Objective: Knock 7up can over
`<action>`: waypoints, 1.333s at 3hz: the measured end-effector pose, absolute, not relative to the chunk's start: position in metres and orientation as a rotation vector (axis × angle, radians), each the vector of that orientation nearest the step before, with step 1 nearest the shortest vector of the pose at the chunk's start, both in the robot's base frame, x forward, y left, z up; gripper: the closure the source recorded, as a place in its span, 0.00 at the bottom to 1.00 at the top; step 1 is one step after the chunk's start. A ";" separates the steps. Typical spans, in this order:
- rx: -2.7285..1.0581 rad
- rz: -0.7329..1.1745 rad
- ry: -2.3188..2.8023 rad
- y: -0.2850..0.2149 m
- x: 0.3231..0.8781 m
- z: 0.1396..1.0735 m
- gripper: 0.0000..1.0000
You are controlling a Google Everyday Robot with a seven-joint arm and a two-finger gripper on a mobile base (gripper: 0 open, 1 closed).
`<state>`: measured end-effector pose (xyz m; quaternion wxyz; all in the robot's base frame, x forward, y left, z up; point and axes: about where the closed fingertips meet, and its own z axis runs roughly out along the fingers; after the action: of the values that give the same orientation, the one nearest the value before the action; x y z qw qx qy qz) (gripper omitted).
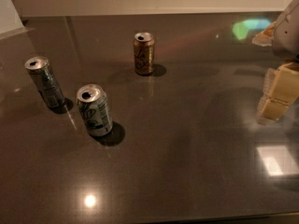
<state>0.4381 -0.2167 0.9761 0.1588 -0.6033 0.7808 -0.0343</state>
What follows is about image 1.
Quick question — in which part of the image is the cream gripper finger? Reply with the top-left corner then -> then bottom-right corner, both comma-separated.
252,21 -> 276,47
256,62 -> 299,125

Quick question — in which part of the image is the silver green 7up can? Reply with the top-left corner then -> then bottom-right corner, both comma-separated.
77,84 -> 113,137

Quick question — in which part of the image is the gold soda can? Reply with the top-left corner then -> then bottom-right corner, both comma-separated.
134,32 -> 155,76

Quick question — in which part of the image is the slim silver green can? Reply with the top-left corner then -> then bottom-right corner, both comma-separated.
24,56 -> 65,108

